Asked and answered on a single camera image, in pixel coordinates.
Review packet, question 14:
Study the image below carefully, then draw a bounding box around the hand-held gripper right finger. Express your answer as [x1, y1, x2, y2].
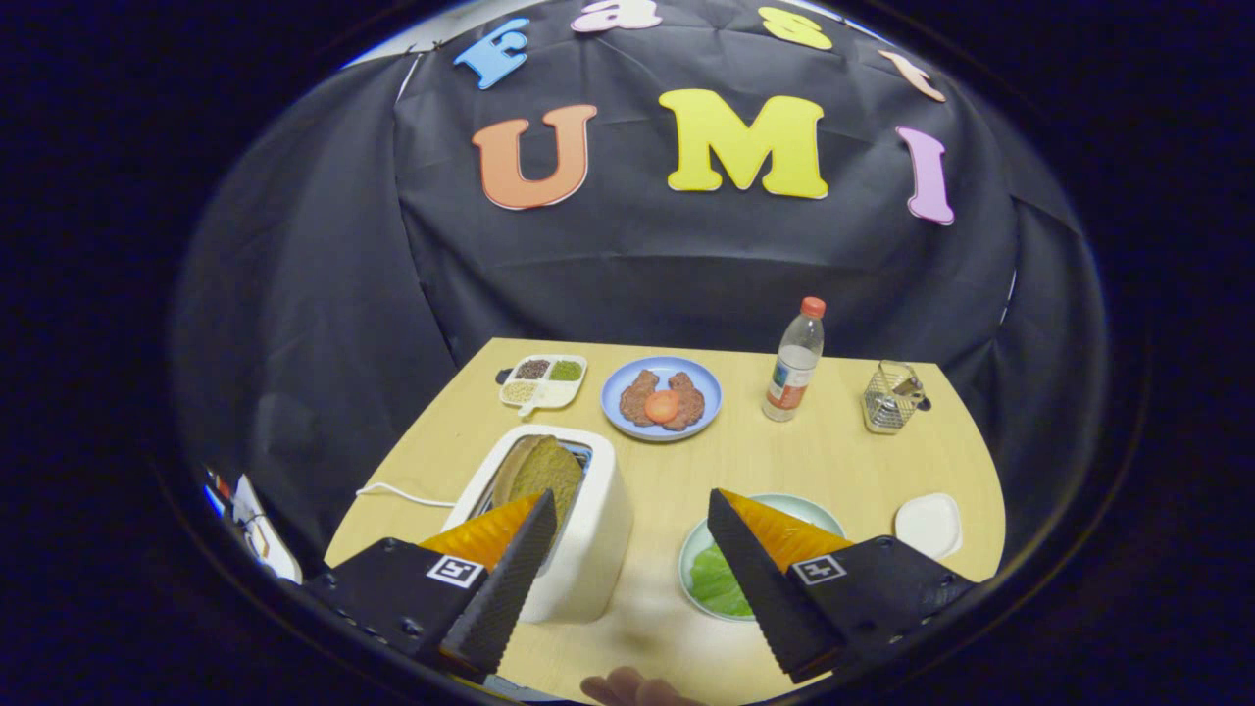
[706, 487, 977, 685]

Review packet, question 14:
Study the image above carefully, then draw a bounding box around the white divided seasoning tray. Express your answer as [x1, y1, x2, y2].
[498, 354, 589, 418]

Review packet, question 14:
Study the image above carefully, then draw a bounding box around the clear bottle with red cap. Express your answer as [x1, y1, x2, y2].
[762, 296, 827, 423]

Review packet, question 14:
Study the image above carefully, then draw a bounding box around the white toaster cable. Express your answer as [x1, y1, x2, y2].
[355, 482, 458, 509]

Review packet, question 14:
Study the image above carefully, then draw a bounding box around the green lettuce leaf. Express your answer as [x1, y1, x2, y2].
[689, 544, 754, 619]

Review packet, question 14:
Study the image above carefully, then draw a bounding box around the brown bread slice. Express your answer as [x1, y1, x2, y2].
[490, 434, 584, 530]

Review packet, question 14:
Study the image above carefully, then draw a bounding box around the metal wire utensil holder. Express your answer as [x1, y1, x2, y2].
[863, 361, 928, 435]

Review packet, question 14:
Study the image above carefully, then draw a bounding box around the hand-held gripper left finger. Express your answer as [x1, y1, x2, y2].
[304, 488, 560, 685]

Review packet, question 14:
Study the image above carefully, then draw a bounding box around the small white square plate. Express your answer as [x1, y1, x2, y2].
[894, 492, 964, 561]

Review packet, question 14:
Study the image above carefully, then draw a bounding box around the white printed clutter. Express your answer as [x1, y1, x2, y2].
[204, 469, 303, 584]

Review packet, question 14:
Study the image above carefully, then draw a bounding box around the light green round plate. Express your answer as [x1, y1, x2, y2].
[678, 493, 846, 622]

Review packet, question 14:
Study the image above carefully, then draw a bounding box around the blue round plate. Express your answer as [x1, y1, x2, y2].
[600, 356, 724, 442]

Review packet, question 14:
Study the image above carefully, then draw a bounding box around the white toaster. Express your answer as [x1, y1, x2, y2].
[443, 425, 635, 625]

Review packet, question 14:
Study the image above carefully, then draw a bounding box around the brown meat patty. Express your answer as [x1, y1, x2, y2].
[665, 371, 707, 432]
[620, 370, 662, 428]

